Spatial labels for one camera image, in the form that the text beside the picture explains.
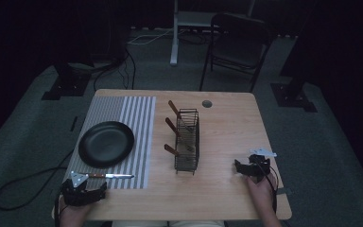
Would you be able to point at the person's right hand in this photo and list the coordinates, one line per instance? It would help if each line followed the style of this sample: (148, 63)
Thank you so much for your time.
(261, 192)

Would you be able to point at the black folding chair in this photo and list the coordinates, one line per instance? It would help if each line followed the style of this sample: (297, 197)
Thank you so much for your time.
(242, 41)

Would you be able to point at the black stand base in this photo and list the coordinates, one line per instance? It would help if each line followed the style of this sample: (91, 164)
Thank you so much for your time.
(67, 83)
(291, 97)

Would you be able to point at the grey striped placemat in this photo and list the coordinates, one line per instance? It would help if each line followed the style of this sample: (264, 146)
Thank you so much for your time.
(138, 126)

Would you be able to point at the black round plate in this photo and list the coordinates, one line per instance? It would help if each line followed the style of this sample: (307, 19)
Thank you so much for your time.
(106, 144)

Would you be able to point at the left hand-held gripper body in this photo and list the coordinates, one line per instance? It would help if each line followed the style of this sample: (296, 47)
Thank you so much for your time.
(75, 194)

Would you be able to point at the white desk frame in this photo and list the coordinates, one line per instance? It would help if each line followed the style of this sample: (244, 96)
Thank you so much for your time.
(175, 38)

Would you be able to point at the person's left hand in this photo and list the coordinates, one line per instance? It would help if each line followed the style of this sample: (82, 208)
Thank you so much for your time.
(72, 214)

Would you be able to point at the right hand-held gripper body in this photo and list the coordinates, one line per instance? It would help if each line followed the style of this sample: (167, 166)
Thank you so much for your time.
(258, 165)

